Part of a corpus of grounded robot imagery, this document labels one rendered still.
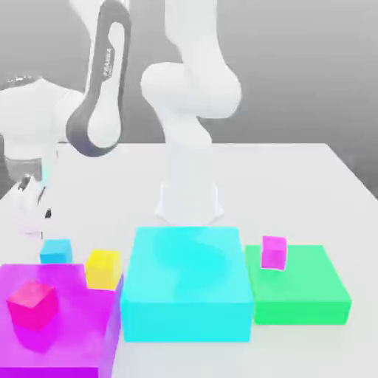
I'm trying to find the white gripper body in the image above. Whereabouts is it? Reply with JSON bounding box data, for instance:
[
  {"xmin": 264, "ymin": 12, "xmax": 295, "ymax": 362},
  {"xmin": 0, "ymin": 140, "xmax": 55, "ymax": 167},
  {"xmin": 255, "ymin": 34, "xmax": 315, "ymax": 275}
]
[{"xmin": 15, "ymin": 182, "xmax": 56, "ymax": 238}]

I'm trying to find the small cyan cube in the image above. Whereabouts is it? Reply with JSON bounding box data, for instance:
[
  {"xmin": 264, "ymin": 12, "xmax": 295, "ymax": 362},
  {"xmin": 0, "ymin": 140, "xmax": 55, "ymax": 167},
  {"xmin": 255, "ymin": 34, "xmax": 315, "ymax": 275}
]
[{"xmin": 39, "ymin": 238, "xmax": 74, "ymax": 265}]

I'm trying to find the small yellow cube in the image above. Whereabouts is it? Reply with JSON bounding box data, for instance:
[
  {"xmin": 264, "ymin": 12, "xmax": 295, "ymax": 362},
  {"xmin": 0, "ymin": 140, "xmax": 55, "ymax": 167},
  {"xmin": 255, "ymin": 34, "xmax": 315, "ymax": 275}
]
[{"xmin": 84, "ymin": 249, "xmax": 123, "ymax": 292}]

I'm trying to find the small pink cube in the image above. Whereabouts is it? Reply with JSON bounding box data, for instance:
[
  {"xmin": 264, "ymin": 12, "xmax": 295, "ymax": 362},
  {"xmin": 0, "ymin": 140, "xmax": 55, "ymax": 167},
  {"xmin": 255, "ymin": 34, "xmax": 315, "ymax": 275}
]
[{"xmin": 6, "ymin": 279, "xmax": 60, "ymax": 331}]

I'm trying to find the small magenta cube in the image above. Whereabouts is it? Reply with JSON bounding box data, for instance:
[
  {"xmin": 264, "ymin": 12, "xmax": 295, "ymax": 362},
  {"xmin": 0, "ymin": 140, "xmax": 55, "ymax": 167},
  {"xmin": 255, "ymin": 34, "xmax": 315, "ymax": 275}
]
[{"xmin": 261, "ymin": 235, "xmax": 288, "ymax": 272}]

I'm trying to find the large magenta box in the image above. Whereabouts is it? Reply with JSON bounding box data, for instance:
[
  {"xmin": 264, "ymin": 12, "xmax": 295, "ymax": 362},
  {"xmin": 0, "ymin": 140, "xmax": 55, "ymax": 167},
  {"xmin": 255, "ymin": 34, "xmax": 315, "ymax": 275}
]
[{"xmin": 0, "ymin": 263, "xmax": 125, "ymax": 378}]

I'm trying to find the large cyan box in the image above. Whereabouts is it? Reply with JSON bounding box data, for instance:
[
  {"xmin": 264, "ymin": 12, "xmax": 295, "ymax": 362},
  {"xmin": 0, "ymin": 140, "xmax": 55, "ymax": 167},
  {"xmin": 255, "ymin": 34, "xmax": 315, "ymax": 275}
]
[{"xmin": 120, "ymin": 226, "xmax": 255, "ymax": 343}]

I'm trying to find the large green box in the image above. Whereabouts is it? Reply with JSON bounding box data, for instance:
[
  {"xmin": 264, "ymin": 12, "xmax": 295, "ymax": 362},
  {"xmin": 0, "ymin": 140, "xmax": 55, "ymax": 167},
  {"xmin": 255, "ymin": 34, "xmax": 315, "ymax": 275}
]
[{"xmin": 244, "ymin": 244, "xmax": 353, "ymax": 326}]

